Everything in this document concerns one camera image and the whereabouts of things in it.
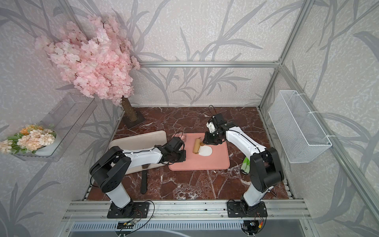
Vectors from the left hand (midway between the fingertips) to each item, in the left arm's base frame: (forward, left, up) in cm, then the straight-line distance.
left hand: (186, 158), depth 91 cm
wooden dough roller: (+8, -7, +2) cm, 11 cm away
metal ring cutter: (+21, +5, -5) cm, 22 cm away
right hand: (+7, -12, +11) cm, 17 cm away
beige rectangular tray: (+13, +34, -3) cm, 37 cm away
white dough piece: (+5, -12, +1) cm, 13 cm away
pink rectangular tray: (+1, -21, -2) cm, 21 cm away
